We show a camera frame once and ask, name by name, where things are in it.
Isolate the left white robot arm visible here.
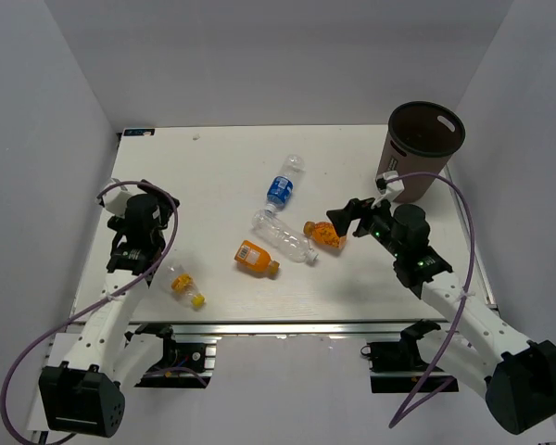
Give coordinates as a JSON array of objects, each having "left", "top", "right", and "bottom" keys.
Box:
[{"left": 39, "top": 180, "right": 179, "bottom": 438}]

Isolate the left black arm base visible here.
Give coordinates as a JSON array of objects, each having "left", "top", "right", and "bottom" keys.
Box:
[{"left": 124, "top": 323, "right": 213, "bottom": 388}]

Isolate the blue corner sticker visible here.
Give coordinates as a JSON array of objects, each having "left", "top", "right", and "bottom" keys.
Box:
[{"left": 122, "top": 128, "right": 155, "bottom": 137}]

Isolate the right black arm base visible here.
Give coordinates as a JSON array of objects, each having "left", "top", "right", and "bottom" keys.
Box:
[{"left": 360, "top": 320, "right": 441, "bottom": 394}]

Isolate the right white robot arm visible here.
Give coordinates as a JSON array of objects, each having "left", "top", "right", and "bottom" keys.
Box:
[{"left": 326, "top": 198, "right": 556, "bottom": 435}]

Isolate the brown plastic bin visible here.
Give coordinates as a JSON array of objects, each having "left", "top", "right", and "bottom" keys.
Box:
[{"left": 377, "top": 101, "right": 466, "bottom": 203}]

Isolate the blue label clear bottle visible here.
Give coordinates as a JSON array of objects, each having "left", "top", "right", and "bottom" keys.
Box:
[{"left": 265, "top": 154, "right": 305, "bottom": 213}]

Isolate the clear plastic bottle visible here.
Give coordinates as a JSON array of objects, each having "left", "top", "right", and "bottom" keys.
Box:
[{"left": 252, "top": 210, "right": 318, "bottom": 264}]

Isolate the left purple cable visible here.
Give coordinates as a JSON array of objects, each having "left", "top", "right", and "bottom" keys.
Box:
[{"left": 0, "top": 179, "right": 209, "bottom": 445}]

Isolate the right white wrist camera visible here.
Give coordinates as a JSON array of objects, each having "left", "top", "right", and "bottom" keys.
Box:
[{"left": 375, "top": 171, "right": 404, "bottom": 202}]

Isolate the small yellow cap bottle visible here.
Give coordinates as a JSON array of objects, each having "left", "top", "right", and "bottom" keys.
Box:
[{"left": 165, "top": 264, "right": 206, "bottom": 311}]

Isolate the aluminium table rail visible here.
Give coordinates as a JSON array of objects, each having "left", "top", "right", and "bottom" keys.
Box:
[{"left": 64, "top": 319, "right": 500, "bottom": 338}]

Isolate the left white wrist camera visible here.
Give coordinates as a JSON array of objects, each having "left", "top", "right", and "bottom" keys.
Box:
[{"left": 96, "top": 178, "right": 135, "bottom": 218}]

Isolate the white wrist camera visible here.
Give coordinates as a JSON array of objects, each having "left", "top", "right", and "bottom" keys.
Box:
[
  {"left": 96, "top": 178, "right": 135, "bottom": 218},
  {"left": 375, "top": 171, "right": 404, "bottom": 202}
]

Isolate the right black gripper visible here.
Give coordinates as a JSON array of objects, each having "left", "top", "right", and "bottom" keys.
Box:
[{"left": 326, "top": 192, "right": 404, "bottom": 259}]

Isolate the orange barcode juice bottle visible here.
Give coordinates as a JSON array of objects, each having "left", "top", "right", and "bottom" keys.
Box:
[{"left": 234, "top": 240, "right": 280, "bottom": 278}]

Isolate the orange patterned juice bottle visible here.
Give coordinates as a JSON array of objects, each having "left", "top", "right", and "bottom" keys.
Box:
[{"left": 303, "top": 221, "right": 347, "bottom": 255}]

